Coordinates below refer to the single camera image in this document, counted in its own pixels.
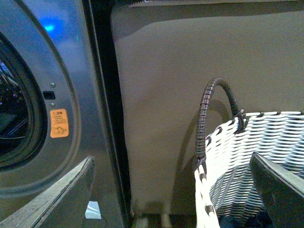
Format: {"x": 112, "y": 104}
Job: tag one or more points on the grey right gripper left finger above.
{"x": 62, "y": 205}

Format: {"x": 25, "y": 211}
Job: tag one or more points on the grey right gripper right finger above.
{"x": 281, "y": 192}

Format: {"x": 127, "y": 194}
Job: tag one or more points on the dark navy knit garment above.
{"x": 260, "y": 220}

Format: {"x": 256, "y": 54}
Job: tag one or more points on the grey front-load washing machine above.
{"x": 49, "y": 59}

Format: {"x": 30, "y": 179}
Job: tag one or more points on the white tape label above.
{"x": 93, "y": 211}

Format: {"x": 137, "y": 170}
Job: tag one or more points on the white woven laundry basket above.
{"x": 225, "y": 185}

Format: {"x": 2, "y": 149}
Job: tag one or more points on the orange warning sticker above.
{"x": 59, "y": 123}

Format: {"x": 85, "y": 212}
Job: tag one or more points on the dark wrapped basket handle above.
{"x": 200, "y": 143}

